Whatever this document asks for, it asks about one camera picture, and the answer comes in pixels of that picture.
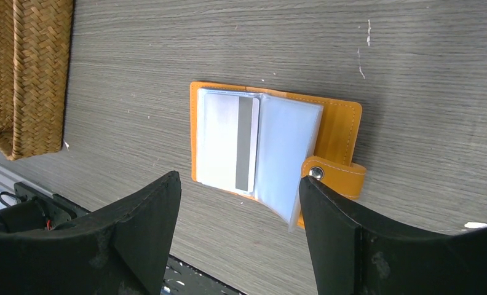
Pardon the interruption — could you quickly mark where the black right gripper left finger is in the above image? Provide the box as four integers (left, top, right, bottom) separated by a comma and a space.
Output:
0, 171, 183, 295

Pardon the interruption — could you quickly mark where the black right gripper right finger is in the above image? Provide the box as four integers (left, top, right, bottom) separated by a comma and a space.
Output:
299, 176, 487, 294

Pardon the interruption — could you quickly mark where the orange leather card holder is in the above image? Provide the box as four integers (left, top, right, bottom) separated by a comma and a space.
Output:
190, 81, 366, 229

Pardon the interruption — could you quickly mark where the white credit card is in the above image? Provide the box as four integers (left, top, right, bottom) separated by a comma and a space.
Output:
196, 88, 260, 195

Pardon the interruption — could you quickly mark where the woven rattan divided tray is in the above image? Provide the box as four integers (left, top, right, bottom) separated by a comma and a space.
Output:
0, 0, 74, 160

